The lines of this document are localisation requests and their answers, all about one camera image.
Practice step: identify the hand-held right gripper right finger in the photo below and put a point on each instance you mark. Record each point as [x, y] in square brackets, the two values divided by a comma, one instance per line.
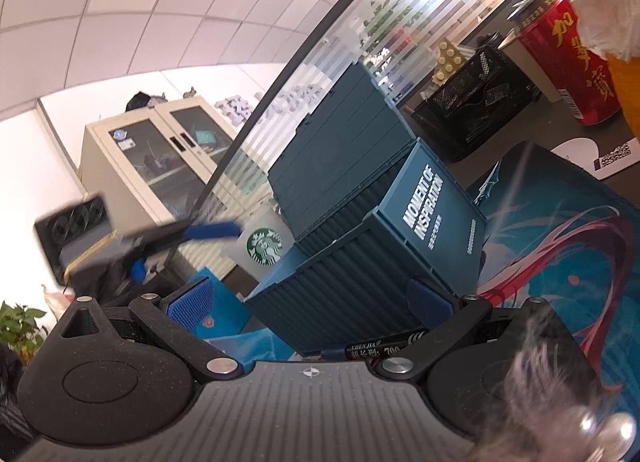
[425, 299]

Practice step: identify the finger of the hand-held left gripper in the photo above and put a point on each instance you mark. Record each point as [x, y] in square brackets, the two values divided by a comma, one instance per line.
[210, 231]
[137, 270]

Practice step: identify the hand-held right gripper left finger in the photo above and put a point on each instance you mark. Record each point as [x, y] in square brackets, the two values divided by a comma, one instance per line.
[192, 304]

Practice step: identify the teal folding storage box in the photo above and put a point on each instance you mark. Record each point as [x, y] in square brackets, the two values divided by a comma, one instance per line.
[390, 252]

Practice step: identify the black marker with blue end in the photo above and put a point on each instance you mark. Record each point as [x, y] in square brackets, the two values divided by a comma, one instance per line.
[380, 349]

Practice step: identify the blue paper bag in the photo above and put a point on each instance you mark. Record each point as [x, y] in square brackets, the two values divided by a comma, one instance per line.
[225, 312]

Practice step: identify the frosted plastic cup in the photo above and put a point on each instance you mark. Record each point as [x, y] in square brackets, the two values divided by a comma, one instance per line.
[262, 244]

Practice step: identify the beige glass door cabinet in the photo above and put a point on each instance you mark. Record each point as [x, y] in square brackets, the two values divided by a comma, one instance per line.
[150, 161]

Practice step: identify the green potted plant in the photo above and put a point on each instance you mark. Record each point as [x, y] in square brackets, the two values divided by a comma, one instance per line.
[20, 332]

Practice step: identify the printed gaming mouse mat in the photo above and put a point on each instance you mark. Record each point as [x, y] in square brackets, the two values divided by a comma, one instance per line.
[550, 252]

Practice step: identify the black mesh basket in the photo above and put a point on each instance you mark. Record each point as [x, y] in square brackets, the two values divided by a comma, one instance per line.
[475, 101]

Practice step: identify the white card with black print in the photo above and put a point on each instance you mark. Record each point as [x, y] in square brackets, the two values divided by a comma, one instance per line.
[585, 151]

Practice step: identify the green plant behind glass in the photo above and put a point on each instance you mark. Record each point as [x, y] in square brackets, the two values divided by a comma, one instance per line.
[385, 16]

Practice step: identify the red drink can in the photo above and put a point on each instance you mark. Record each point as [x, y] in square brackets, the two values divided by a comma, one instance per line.
[575, 56]

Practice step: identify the orange container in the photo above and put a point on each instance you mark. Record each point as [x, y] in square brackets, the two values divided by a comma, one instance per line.
[627, 91]

